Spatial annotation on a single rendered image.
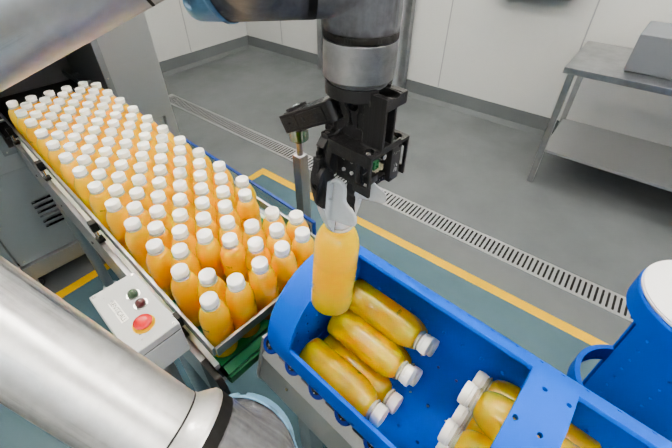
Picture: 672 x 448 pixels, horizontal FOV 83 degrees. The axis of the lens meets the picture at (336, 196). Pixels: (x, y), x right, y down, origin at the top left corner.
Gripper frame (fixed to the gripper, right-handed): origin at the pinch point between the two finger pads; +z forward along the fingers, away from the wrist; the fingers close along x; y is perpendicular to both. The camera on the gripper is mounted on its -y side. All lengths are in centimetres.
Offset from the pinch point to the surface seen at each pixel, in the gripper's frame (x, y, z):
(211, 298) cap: -10.5, -27.0, 34.3
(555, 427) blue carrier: 4.3, 34.8, 19.2
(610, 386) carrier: 56, 50, 68
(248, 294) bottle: -2.9, -24.8, 38.3
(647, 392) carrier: 54, 55, 60
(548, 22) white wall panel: 335, -69, 47
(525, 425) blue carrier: 2.1, 31.8, 19.7
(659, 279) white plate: 69, 45, 38
